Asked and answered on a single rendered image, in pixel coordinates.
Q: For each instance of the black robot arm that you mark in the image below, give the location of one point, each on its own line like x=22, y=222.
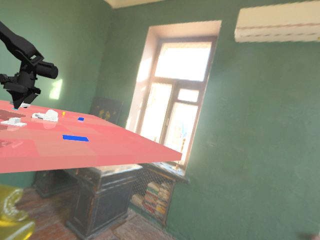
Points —
x=23, y=50

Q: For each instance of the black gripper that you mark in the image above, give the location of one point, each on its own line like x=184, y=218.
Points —
x=25, y=89

